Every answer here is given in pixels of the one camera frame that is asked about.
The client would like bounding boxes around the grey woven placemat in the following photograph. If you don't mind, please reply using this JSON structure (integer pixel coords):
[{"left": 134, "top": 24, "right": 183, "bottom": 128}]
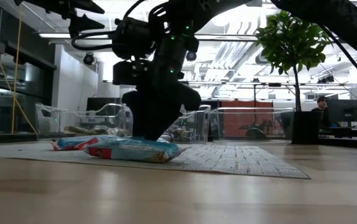
[{"left": 0, "top": 140, "right": 312, "bottom": 180}]

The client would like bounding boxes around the orange partition panel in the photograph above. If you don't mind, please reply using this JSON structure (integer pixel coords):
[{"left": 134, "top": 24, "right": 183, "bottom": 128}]
[{"left": 221, "top": 100, "right": 274, "bottom": 138}]

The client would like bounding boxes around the green leafy indoor tree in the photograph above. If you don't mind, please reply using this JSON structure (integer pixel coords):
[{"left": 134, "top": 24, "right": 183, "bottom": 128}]
[{"left": 255, "top": 8, "right": 335, "bottom": 113}]

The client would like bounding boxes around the dark office desk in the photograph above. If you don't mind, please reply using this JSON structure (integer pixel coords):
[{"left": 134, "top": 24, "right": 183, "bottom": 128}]
[{"left": 318, "top": 126, "right": 357, "bottom": 140}]

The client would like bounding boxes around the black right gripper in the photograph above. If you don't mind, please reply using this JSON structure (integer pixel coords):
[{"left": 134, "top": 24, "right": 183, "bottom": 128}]
[{"left": 122, "top": 37, "right": 203, "bottom": 141}]

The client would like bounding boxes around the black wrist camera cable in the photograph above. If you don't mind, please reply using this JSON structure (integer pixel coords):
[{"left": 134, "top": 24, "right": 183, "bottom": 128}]
[{"left": 70, "top": 30, "right": 117, "bottom": 51}]

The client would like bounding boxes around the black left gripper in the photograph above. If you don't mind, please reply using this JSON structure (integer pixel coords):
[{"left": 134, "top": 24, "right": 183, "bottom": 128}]
[{"left": 13, "top": 0, "right": 106, "bottom": 38}]

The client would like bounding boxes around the person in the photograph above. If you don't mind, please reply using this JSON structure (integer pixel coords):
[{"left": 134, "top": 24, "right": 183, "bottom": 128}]
[{"left": 310, "top": 95, "right": 331, "bottom": 129}]

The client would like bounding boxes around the black computer monitor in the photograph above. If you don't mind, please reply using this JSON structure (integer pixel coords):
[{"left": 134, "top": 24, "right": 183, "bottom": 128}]
[{"left": 327, "top": 98, "right": 357, "bottom": 123}]

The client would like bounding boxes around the green yellow granola bar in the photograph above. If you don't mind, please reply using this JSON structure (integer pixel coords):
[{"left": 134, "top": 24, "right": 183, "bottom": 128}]
[{"left": 63, "top": 124, "right": 100, "bottom": 136}]

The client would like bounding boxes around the blue chocolate chip granola bar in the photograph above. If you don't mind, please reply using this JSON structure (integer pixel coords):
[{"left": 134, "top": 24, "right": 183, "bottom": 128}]
[
  {"left": 83, "top": 136, "right": 185, "bottom": 164},
  {"left": 50, "top": 134, "right": 122, "bottom": 152}
]

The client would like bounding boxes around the brown granola bar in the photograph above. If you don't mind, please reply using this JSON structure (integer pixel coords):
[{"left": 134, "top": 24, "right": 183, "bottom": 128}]
[{"left": 162, "top": 127, "right": 192, "bottom": 143}]

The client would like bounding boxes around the yellow cable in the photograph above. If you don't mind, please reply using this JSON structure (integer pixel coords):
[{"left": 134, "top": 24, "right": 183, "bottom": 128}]
[
  {"left": 11, "top": 0, "right": 23, "bottom": 134},
  {"left": 0, "top": 0, "right": 38, "bottom": 134}
]

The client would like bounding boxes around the black flat screen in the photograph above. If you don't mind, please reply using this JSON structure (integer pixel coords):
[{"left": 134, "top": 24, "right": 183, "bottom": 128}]
[{"left": 86, "top": 97, "right": 121, "bottom": 116}]

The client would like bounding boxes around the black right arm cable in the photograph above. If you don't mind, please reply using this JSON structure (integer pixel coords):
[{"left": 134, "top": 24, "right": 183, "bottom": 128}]
[{"left": 320, "top": 24, "right": 357, "bottom": 94}]

